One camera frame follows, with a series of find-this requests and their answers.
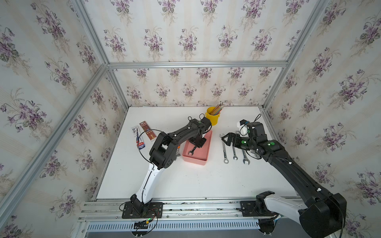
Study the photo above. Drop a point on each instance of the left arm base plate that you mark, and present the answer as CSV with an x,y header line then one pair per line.
x,y
151,210

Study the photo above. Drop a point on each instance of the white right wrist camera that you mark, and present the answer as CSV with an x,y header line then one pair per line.
x,y
244,127

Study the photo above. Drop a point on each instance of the long chrome combination wrench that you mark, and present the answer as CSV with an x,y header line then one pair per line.
x,y
246,161

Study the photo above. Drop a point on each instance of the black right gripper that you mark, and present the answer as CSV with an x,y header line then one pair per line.
x,y
235,138

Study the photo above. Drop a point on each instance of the large forged steel wrench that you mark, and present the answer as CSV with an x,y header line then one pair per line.
x,y
253,153

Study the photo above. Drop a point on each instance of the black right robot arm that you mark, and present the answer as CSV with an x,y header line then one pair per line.
x,y
321,214

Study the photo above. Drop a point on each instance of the yellow pencil cup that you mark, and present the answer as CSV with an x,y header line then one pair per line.
x,y
213,119

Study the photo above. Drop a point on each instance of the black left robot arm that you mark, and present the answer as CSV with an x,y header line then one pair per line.
x,y
163,154

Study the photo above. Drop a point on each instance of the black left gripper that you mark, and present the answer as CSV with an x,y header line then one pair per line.
x,y
200,145

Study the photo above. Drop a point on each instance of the aluminium mounting rail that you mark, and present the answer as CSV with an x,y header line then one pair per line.
x,y
173,209

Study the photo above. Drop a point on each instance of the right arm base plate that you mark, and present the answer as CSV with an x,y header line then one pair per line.
x,y
255,208

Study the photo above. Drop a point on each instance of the chrome end wrench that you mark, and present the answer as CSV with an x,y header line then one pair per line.
x,y
226,161

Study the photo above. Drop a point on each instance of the pink plastic storage box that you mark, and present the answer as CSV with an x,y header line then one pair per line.
x,y
200,155

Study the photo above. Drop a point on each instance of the double end wrench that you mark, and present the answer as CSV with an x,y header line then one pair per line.
x,y
191,152

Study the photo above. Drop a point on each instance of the bundle of pencils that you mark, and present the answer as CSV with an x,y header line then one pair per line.
x,y
216,110

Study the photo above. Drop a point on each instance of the small chrome combination wrench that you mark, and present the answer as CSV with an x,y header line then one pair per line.
x,y
234,153

